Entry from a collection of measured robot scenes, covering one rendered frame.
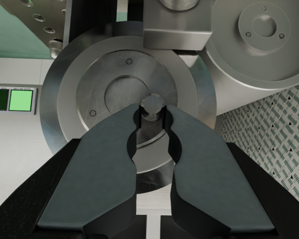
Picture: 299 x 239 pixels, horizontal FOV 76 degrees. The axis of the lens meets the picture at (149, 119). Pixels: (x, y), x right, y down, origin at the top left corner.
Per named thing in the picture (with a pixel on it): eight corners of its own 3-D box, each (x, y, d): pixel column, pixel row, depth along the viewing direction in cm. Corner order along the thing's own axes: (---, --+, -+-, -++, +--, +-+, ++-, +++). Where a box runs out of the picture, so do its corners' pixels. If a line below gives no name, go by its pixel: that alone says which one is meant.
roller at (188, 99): (197, 35, 16) (201, 174, 15) (164, 101, 42) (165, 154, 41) (60, 33, 16) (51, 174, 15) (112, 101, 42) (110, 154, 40)
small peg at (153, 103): (168, 112, 11) (144, 119, 11) (163, 118, 14) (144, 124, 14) (160, 89, 11) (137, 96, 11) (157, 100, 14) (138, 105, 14)
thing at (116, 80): (113, 30, 15) (197, 82, 14) (116, 43, 17) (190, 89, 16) (53, 111, 14) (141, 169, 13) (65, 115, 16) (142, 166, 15)
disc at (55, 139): (213, 21, 17) (220, 195, 15) (211, 25, 18) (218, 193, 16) (45, 18, 17) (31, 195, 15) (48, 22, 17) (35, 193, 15)
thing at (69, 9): (82, -117, 20) (67, 55, 17) (116, 24, 43) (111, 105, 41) (77, -117, 20) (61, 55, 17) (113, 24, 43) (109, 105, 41)
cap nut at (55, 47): (60, 40, 49) (59, 57, 48) (66, 47, 52) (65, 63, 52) (46, 40, 49) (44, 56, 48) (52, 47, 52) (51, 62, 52)
